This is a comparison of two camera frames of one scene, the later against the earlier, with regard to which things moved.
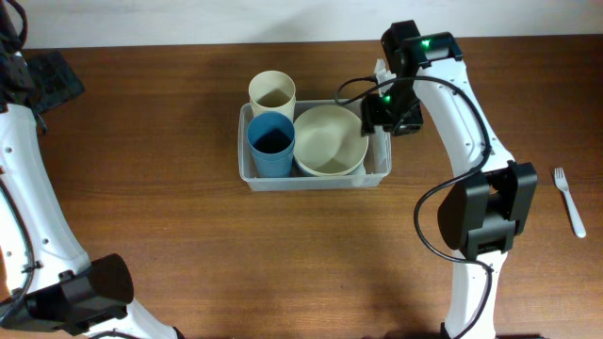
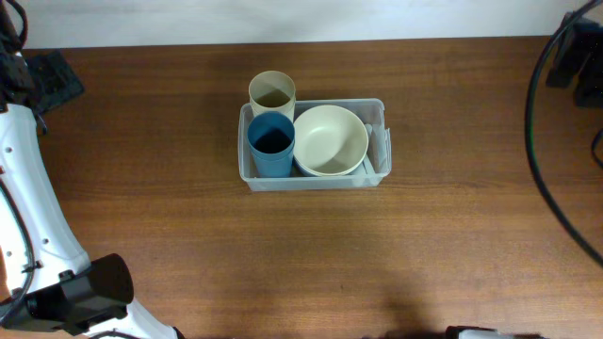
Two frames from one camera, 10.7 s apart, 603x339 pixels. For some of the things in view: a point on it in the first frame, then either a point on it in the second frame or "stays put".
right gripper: [370, 115] → [578, 42]
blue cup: [271, 137] stays put
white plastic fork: [562, 184] → [373, 146]
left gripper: [58, 75] stays put
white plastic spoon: [359, 170] stays put
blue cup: [272, 161] stays put
